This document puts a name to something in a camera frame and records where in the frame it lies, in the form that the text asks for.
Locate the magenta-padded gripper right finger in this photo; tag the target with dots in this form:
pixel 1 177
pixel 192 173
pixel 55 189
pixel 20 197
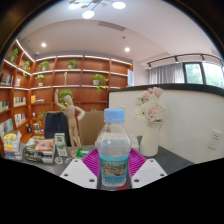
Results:
pixel 150 171

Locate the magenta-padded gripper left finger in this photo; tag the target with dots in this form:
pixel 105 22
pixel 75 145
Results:
pixel 78 171

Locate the clear blue-capped water bottle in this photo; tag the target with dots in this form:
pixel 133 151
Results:
pixel 113 150

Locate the small painted stone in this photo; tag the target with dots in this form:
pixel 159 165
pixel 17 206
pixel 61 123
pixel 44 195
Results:
pixel 68 160
pixel 58 160

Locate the dark book stack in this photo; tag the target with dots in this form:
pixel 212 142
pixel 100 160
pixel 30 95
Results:
pixel 40 150

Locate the tan chair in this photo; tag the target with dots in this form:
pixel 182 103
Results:
pixel 90 128

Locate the dark chair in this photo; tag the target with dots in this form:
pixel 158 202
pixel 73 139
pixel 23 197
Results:
pixel 56 128

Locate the wooden artist mannequin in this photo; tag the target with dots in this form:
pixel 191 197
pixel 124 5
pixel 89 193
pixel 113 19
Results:
pixel 71 123

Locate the pink white flower bouquet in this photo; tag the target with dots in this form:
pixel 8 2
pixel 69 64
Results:
pixel 150 108

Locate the orange wooden shelf unit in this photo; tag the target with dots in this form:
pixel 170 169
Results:
pixel 83 93

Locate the grey curtain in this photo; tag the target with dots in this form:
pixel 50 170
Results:
pixel 166 74

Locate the window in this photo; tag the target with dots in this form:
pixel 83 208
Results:
pixel 203 75

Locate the round recessed ceiling light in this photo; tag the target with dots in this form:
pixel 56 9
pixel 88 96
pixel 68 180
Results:
pixel 127 49
pixel 43 44

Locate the ceiling air vent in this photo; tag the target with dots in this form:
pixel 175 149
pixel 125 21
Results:
pixel 111 25

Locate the branched ceiling lamp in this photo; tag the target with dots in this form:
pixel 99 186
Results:
pixel 88 14

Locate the black track light rail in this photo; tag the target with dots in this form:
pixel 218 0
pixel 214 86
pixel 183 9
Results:
pixel 186 56

